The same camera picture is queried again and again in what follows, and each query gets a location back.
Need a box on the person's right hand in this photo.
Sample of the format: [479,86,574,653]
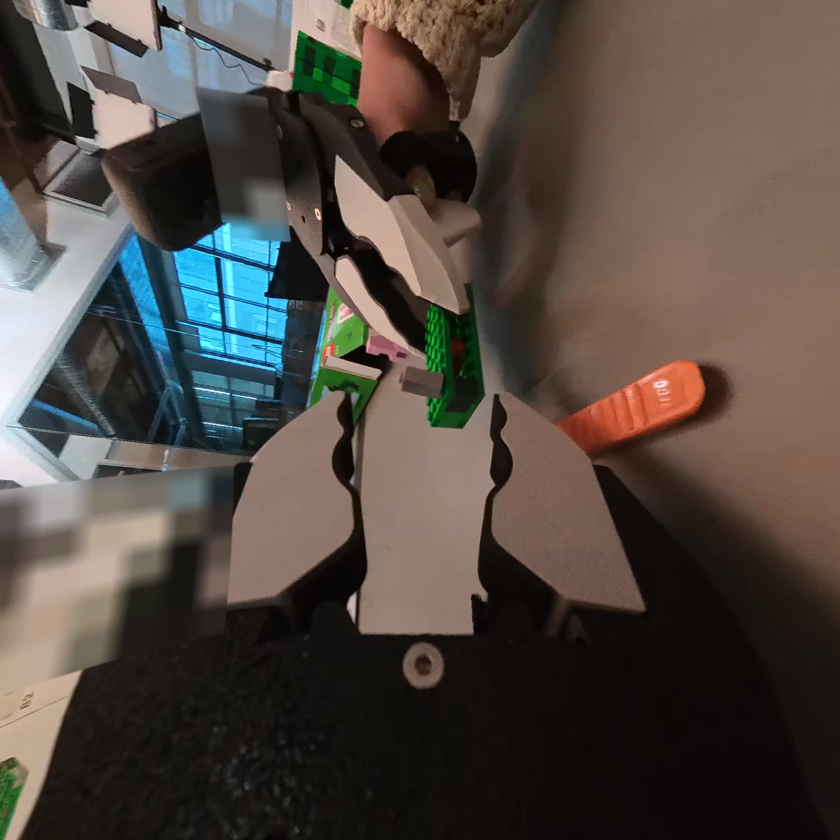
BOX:
[358,26,455,139]

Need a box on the orange brick separator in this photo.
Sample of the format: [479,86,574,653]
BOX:
[556,361,706,457]

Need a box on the green lego box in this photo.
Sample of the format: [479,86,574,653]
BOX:
[317,289,385,424]

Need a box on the large glass window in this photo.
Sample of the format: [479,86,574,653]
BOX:
[16,226,329,460]

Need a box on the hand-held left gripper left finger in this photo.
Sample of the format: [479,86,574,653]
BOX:
[226,392,368,634]

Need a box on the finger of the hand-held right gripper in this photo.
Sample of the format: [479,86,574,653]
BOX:
[335,258,429,362]
[335,154,473,315]

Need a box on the silver ventilation duct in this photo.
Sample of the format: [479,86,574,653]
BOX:
[0,177,67,291]

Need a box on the green lego assembly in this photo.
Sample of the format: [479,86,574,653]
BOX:
[423,283,487,431]

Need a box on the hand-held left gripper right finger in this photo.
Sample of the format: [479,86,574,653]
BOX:
[476,394,647,637]

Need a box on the green checkered box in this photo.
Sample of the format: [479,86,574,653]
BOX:
[290,29,363,107]

